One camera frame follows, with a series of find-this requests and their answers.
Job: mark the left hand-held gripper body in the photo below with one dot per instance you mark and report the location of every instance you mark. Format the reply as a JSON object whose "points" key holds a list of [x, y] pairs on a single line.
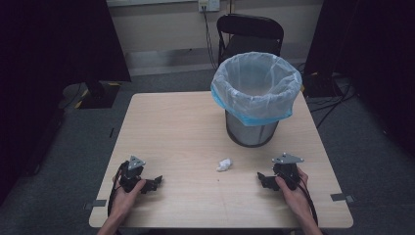
{"points": [[131, 178]]}

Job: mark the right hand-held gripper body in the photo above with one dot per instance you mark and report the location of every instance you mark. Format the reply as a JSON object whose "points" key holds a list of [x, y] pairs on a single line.
{"points": [[287, 171]]}

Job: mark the white tissue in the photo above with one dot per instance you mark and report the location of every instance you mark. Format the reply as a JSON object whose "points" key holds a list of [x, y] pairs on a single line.
{"points": [[224, 164]]}

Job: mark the metal mesh trash can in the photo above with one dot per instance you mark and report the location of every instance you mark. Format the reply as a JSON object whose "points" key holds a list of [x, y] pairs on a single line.
{"points": [[249, 132]]}

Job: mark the translucent blue trash bag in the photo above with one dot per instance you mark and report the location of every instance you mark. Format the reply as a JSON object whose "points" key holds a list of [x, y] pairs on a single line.
{"points": [[257, 94]]}

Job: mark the person's left hand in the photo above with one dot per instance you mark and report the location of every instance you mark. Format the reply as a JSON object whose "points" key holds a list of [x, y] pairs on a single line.
{"points": [[125, 199]]}

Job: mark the person's right hand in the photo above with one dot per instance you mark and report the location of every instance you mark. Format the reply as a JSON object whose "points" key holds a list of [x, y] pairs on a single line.
{"points": [[295, 197]]}

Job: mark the grey tape strip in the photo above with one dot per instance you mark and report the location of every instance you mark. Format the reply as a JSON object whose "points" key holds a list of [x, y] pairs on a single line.
{"points": [[342, 197], [95, 204]]}

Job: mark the small black tape strip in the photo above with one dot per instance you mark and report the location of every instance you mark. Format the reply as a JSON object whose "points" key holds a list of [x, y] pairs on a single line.
{"points": [[112, 132]]}

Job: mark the black stand base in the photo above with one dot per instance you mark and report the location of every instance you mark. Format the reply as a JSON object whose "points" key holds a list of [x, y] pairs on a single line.
{"points": [[98, 96]]}

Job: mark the black floor box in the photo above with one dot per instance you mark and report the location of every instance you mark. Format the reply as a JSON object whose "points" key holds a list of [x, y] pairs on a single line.
{"points": [[321, 86]]}

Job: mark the black curtain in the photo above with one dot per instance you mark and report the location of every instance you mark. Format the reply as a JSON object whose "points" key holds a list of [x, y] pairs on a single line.
{"points": [[49, 65], [375, 58]]}

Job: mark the black folding chair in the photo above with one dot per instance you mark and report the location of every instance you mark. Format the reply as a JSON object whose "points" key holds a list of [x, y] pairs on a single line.
{"points": [[249, 32]]}

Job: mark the white wall outlet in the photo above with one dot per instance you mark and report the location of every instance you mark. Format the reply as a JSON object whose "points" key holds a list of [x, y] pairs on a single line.
{"points": [[208, 4]]}

